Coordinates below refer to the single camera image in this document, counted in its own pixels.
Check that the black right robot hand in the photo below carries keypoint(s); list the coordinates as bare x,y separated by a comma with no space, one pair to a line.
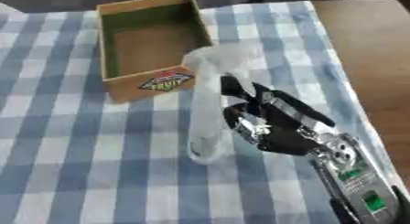
277,124

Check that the tan cardboard box green inside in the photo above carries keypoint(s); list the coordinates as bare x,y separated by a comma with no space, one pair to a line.
149,48

